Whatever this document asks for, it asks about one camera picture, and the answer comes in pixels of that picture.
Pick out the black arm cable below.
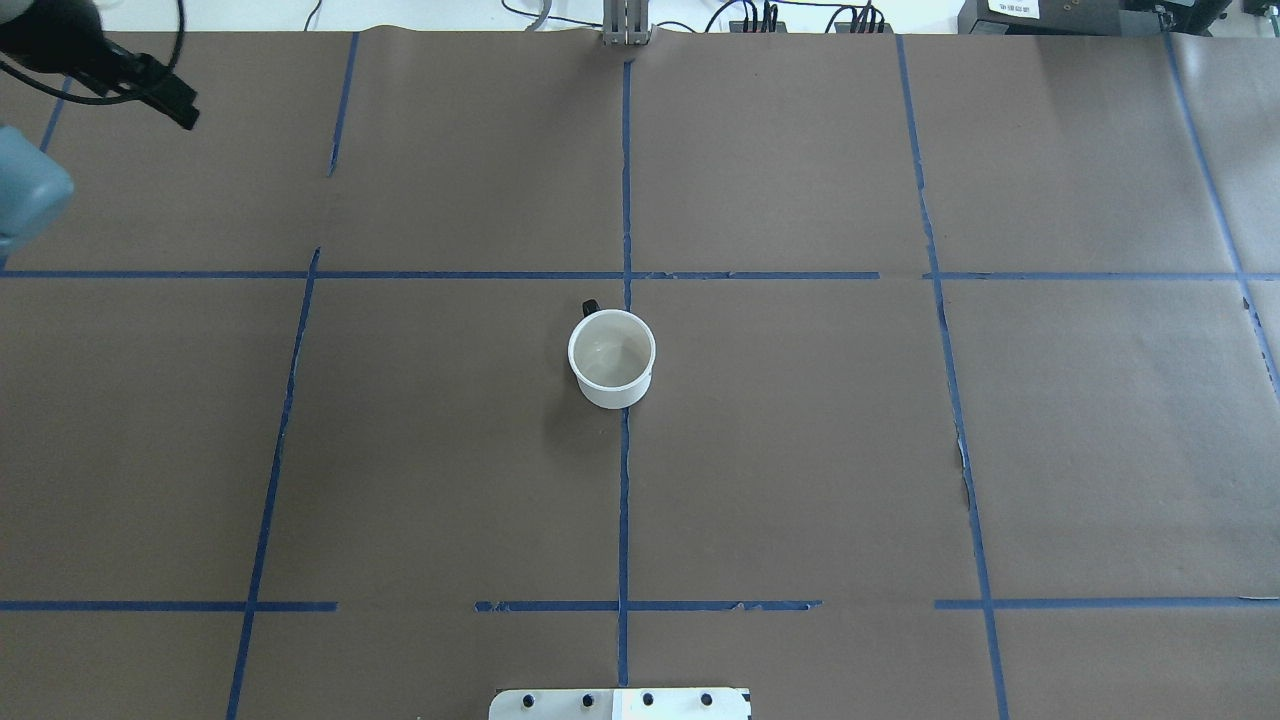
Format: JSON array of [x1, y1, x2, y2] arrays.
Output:
[[0, 0, 187, 108]]

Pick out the black power strip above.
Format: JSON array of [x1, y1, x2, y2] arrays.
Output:
[[723, 1, 893, 35]]

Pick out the aluminium frame post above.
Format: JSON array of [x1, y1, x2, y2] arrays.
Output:
[[602, 0, 653, 47]]

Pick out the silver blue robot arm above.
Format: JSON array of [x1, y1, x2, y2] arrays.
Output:
[[1, 1, 200, 259]]

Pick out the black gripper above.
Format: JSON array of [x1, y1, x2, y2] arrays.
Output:
[[1, 1, 200, 131]]

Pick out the black box with label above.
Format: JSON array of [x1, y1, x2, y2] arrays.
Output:
[[956, 1, 1231, 37]]

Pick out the white smiley face mug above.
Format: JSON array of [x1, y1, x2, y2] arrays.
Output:
[[566, 299, 657, 410]]

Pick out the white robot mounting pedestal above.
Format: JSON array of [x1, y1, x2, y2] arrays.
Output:
[[488, 687, 753, 719]]

